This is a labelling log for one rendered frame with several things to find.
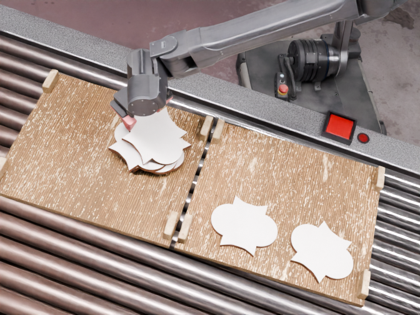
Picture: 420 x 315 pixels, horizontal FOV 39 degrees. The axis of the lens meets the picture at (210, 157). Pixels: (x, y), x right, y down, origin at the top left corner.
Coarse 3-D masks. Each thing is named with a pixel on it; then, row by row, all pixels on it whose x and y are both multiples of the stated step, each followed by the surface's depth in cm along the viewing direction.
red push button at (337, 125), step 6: (330, 120) 149; (336, 120) 150; (342, 120) 150; (348, 120) 150; (330, 126) 148; (336, 126) 148; (342, 126) 149; (348, 126) 149; (330, 132) 147; (336, 132) 147; (342, 132) 148; (348, 132) 148; (348, 138) 147
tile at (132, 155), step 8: (120, 128) 135; (120, 136) 134; (120, 144) 132; (128, 144) 133; (120, 152) 131; (128, 152) 131; (136, 152) 132; (128, 160) 130; (136, 160) 131; (128, 168) 130; (144, 168) 130; (152, 168) 130; (160, 168) 131
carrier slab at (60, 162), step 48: (48, 96) 143; (96, 96) 144; (48, 144) 135; (96, 144) 137; (192, 144) 140; (0, 192) 128; (48, 192) 129; (96, 192) 130; (144, 192) 132; (144, 240) 126
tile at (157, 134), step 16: (160, 112) 133; (144, 128) 131; (160, 128) 132; (176, 128) 133; (144, 144) 130; (160, 144) 131; (176, 144) 132; (144, 160) 129; (160, 160) 130; (176, 160) 131
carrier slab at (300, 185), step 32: (224, 128) 143; (224, 160) 139; (256, 160) 140; (288, 160) 141; (320, 160) 142; (224, 192) 134; (256, 192) 135; (288, 192) 136; (320, 192) 137; (352, 192) 138; (192, 224) 129; (288, 224) 131; (320, 224) 132; (352, 224) 133; (224, 256) 126; (256, 256) 126; (288, 256) 127; (352, 256) 129; (320, 288) 124; (352, 288) 125
